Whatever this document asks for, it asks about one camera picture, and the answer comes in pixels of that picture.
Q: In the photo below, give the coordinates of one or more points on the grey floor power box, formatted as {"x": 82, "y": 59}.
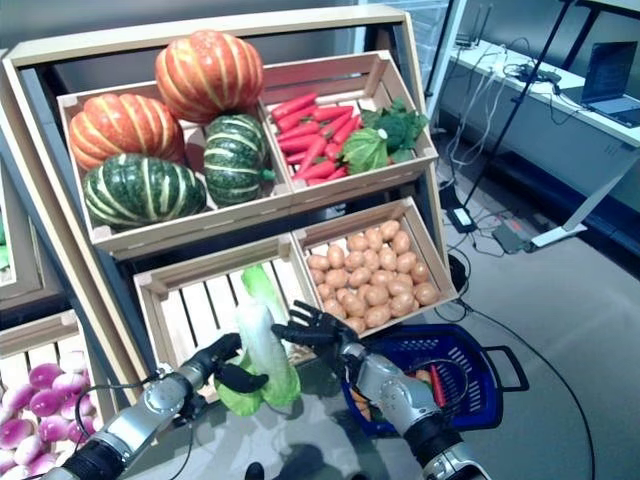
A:
{"x": 511, "y": 236}

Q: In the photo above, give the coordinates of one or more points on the wooden cabbage crate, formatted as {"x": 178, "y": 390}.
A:
{"x": 210, "y": 267}

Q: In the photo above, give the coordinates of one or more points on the dark laptop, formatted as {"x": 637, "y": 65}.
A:
{"x": 610, "y": 80}

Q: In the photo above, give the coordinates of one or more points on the black router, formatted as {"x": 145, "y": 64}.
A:
{"x": 467, "y": 42}

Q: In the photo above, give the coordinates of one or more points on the brown potato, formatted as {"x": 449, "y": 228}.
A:
{"x": 377, "y": 316}
{"x": 376, "y": 295}
{"x": 426, "y": 294}
{"x": 402, "y": 305}
{"x": 334, "y": 308}
{"x": 357, "y": 326}
{"x": 353, "y": 303}

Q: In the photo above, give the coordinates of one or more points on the toy orange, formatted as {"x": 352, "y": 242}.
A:
{"x": 362, "y": 400}

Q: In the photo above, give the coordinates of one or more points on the green leafy vegetable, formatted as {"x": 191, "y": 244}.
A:
{"x": 3, "y": 250}

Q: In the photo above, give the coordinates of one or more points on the black tripod pole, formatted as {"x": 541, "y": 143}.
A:
{"x": 515, "y": 105}

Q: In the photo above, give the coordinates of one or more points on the wooden potato crate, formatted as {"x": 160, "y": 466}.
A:
{"x": 350, "y": 227}

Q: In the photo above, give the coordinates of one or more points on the wooden display shelf frame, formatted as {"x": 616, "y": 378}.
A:
{"x": 100, "y": 46}

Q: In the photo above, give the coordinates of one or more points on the green striped pumpkin with stem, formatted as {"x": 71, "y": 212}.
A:
{"x": 235, "y": 160}

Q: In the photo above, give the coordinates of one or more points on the black power adapter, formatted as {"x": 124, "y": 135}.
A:
{"x": 462, "y": 219}

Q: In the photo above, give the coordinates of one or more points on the white metal post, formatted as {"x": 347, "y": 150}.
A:
{"x": 446, "y": 45}

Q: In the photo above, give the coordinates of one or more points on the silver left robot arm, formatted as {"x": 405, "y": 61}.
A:
{"x": 150, "y": 400}

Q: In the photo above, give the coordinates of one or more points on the purple white turnip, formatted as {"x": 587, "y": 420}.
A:
{"x": 52, "y": 427}
{"x": 70, "y": 384}
{"x": 15, "y": 432}
{"x": 45, "y": 375}

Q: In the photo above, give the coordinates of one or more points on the blue plastic shopping basket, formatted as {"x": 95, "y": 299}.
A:
{"x": 480, "y": 350}

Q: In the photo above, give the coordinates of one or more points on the large orange striped pumpkin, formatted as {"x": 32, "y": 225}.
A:
{"x": 210, "y": 75}

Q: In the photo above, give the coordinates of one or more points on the green leafy cabbage head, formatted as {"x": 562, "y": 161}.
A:
{"x": 365, "y": 150}

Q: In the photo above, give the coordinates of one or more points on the red toy carrot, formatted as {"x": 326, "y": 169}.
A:
{"x": 437, "y": 385}

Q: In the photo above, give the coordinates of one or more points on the wooden turnip crate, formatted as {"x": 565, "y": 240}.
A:
{"x": 40, "y": 335}

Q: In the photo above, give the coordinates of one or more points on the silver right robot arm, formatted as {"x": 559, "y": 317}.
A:
{"x": 395, "y": 390}

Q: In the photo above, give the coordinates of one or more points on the white office desk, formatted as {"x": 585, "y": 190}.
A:
{"x": 525, "y": 130}

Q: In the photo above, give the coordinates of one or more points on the black left robot foot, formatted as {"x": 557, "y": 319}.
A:
{"x": 254, "y": 472}

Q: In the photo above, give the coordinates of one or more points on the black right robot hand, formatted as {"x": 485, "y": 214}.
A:
{"x": 330, "y": 335}

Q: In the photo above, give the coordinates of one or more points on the dark green broccoli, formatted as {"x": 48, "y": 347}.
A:
{"x": 400, "y": 125}

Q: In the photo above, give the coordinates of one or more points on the wooden carrot crate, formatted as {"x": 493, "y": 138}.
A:
{"x": 360, "y": 182}

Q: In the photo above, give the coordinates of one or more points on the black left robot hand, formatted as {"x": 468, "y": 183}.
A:
{"x": 210, "y": 357}

